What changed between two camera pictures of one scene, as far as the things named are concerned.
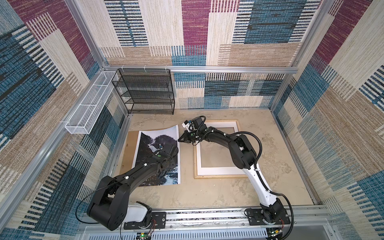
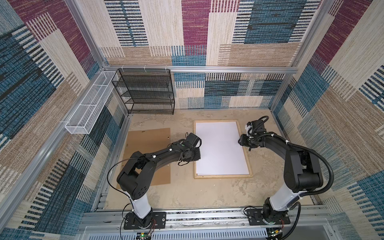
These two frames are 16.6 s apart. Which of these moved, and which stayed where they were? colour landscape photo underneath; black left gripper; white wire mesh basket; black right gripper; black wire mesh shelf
Moved: black left gripper; black right gripper; colour landscape photo underneath
Stayed: black wire mesh shelf; white wire mesh basket
